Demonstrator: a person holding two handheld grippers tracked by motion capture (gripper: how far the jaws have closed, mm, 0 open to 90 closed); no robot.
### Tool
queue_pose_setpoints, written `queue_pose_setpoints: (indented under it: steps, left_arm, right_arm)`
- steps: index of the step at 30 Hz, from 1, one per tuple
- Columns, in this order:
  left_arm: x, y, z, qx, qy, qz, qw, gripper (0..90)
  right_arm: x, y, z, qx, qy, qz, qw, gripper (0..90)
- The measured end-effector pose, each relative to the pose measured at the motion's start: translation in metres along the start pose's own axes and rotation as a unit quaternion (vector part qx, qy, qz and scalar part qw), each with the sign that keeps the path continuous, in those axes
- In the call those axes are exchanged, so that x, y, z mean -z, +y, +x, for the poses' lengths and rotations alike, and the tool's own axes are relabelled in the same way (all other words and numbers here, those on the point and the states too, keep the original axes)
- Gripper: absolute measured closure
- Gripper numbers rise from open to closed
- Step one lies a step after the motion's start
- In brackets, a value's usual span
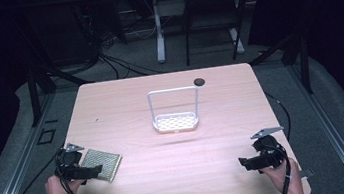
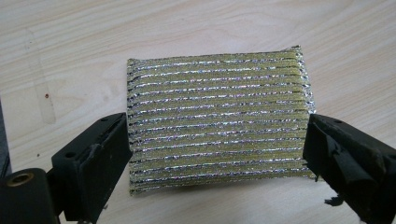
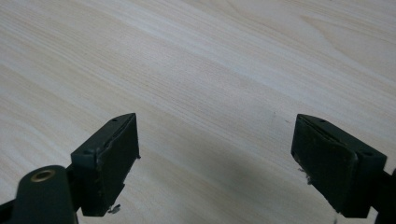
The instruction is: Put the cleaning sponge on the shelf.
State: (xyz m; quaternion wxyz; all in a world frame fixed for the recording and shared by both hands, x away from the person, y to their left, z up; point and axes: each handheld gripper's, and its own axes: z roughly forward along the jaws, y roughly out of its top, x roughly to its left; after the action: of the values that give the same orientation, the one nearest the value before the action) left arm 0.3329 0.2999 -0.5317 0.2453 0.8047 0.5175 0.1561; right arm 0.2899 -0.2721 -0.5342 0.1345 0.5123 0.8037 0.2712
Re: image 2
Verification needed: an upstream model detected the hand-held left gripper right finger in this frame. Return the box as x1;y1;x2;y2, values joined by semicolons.
302;113;396;224

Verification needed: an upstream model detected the yellow silver striped scouring sponge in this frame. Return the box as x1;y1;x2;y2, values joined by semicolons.
125;45;318;196

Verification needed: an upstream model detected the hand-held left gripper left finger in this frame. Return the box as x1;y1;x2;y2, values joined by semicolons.
50;112;134;224

